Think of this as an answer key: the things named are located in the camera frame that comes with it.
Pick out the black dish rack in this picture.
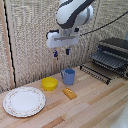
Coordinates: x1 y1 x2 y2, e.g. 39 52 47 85
90 37 128 79

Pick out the white patterned plate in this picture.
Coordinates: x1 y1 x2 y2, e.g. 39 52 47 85
2 86 47 118

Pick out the black cable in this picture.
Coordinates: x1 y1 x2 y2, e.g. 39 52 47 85
79 9 128 37

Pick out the orange bread piece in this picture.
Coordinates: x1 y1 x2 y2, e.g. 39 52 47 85
62 87 78 100

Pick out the yellow bowl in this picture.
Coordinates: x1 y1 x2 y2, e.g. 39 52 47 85
40 76 59 92

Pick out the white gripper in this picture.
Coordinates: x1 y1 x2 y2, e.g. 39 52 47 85
45 29 81 58

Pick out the black wire oven tray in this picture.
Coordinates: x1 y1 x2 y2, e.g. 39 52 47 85
79 63 112 86

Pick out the blue mug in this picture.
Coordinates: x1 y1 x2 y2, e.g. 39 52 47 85
60 68 77 86

